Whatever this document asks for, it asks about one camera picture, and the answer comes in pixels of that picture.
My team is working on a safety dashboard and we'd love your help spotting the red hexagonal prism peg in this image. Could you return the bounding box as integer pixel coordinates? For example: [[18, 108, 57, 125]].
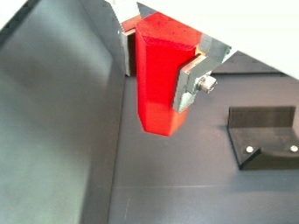
[[135, 12, 202, 137]]

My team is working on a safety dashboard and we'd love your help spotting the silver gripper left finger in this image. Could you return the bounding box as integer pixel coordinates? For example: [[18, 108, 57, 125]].
[[106, 0, 142, 76]]

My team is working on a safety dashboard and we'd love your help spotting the black curved bracket stand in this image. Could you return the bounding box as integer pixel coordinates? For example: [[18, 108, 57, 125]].
[[229, 106, 299, 171]]

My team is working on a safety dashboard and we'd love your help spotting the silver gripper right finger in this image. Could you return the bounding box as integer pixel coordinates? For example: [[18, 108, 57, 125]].
[[173, 34, 233, 113]]

